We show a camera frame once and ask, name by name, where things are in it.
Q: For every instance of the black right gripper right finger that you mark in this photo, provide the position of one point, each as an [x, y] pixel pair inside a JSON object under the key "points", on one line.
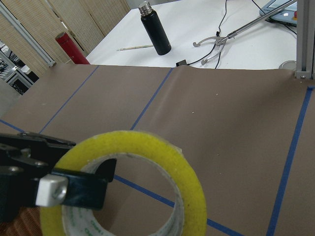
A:
{"points": [[24, 149]]}

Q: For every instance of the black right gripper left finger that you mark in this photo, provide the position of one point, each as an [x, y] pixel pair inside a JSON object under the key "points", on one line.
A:
{"points": [[34, 183]]}

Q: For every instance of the yellow tape roll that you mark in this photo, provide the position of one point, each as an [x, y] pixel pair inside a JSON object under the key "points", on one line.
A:
{"points": [[189, 216]]}

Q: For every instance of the brown wicker basket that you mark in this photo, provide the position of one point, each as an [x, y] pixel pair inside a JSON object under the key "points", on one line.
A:
{"points": [[26, 223]]}

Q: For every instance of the red cylinder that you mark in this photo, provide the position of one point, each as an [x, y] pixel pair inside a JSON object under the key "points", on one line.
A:
{"points": [[70, 48]]}

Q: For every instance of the wooden pencil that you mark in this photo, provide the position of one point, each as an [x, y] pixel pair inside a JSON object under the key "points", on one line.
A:
{"points": [[133, 48]]}

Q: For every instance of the black water bottle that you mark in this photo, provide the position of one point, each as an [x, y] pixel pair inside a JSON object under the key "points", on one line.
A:
{"points": [[154, 28]]}

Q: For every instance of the metal reacher grabber tool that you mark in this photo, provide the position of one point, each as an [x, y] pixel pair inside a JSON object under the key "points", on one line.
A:
{"points": [[220, 41]]}

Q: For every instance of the round metal disc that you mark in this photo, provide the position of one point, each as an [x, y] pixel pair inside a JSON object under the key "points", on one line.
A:
{"points": [[290, 65]]}

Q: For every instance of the teach pendant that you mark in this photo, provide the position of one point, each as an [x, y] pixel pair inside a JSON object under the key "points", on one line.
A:
{"points": [[287, 16]]}

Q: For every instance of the black adapter with cable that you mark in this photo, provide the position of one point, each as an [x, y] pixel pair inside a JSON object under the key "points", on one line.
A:
{"points": [[182, 62]]}

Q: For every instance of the aluminium frame post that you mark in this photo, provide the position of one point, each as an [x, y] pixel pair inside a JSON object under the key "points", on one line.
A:
{"points": [[305, 47]]}

